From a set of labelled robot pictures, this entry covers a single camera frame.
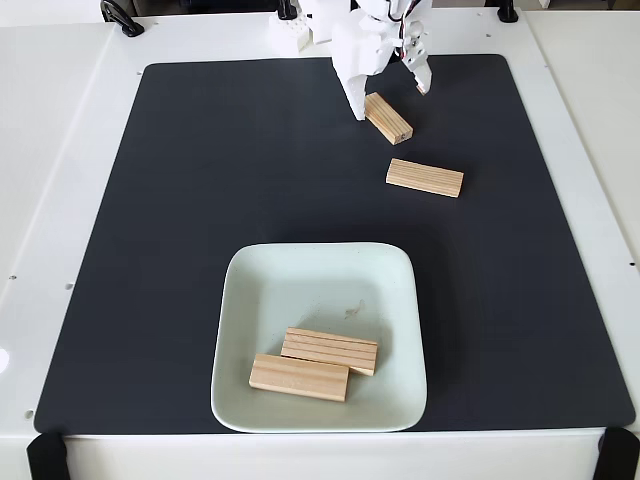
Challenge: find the wooden block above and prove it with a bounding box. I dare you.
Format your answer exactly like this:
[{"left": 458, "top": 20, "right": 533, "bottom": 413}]
[
  {"left": 280, "top": 326, "right": 379, "bottom": 378},
  {"left": 363, "top": 91, "right": 415, "bottom": 147},
  {"left": 385, "top": 157, "right": 465, "bottom": 199},
  {"left": 248, "top": 353, "right": 351, "bottom": 403}
]

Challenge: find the pale green square plate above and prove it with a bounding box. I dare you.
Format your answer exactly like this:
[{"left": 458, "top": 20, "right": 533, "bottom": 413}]
[{"left": 209, "top": 242, "right": 429, "bottom": 434}]

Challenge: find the black rubber mat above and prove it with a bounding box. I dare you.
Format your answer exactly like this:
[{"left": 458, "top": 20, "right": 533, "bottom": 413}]
[{"left": 33, "top": 53, "right": 636, "bottom": 435}]

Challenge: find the red black white servo cable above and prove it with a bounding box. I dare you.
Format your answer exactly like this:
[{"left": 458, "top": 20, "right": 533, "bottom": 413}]
[{"left": 387, "top": 0, "right": 422, "bottom": 59}]

